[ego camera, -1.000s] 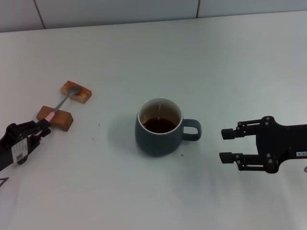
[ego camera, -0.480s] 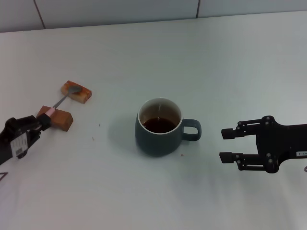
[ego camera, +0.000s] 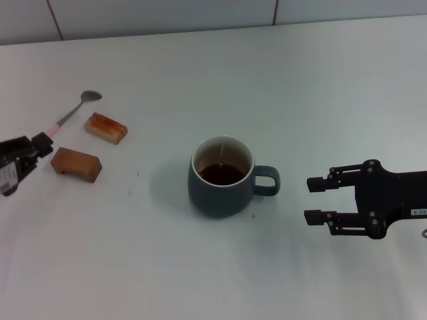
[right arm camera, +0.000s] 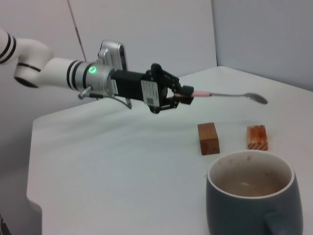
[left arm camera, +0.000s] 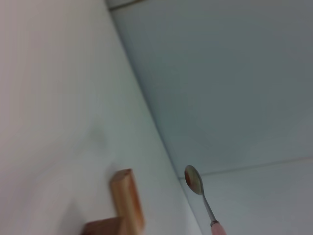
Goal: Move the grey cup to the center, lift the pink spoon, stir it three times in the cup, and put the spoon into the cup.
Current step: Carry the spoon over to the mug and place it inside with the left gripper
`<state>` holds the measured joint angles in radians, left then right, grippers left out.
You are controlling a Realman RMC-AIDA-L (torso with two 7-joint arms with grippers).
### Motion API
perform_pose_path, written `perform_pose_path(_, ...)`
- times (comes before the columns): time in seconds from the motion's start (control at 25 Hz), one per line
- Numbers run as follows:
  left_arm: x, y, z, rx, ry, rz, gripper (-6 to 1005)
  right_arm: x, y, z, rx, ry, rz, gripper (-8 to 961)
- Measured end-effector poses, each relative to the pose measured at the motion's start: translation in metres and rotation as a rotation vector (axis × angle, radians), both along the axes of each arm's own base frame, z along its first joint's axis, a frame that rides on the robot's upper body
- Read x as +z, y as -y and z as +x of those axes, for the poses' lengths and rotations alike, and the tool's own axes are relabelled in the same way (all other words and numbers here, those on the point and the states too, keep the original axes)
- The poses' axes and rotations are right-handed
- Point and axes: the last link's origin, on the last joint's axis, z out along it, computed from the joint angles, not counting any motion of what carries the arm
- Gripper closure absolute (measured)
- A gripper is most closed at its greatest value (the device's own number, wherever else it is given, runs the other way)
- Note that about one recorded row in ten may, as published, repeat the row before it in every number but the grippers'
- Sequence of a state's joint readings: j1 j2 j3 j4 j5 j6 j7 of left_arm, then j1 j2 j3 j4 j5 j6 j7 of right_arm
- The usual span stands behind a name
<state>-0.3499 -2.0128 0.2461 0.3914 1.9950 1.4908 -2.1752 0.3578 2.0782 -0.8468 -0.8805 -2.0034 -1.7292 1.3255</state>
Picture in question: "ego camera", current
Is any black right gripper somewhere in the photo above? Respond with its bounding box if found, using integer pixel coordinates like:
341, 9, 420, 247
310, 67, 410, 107
303, 159, 427, 241

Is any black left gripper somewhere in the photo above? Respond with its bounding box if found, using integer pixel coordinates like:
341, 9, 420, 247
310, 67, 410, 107
0, 131, 55, 198

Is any pink handled metal spoon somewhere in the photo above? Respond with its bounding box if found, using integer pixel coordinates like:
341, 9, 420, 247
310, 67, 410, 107
46, 89, 103, 139

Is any grey ceramic coffee cup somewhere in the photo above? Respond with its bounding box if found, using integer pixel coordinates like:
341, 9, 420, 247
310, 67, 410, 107
187, 135, 282, 219

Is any dark arched wooden block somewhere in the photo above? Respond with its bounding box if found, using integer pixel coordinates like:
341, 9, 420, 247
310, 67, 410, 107
50, 147, 103, 184

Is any light wooden block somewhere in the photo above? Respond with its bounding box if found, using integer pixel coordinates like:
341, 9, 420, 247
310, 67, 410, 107
84, 112, 129, 146

